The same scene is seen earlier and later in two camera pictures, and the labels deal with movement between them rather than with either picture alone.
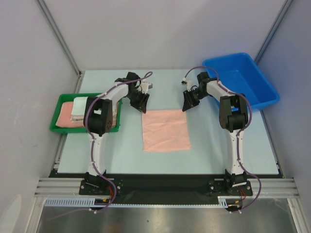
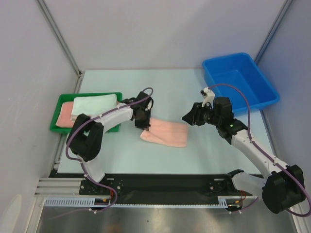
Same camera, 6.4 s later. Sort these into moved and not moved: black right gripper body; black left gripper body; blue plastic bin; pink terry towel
Moved: black right gripper body; black left gripper body
Not moved: blue plastic bin; pink terry towel
